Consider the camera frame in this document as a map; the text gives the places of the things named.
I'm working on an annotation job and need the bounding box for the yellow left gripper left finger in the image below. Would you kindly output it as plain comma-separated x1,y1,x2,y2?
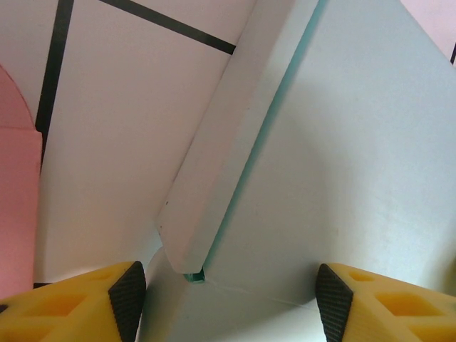
0,261,147,342

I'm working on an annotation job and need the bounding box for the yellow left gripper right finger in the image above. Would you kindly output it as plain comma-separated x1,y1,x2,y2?
316,262,456,342

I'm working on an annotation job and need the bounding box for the pink paper box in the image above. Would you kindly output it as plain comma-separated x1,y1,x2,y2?
0,63,44,286

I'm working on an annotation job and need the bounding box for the light blue paper box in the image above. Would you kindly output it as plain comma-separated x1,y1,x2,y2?
140,0,456,342

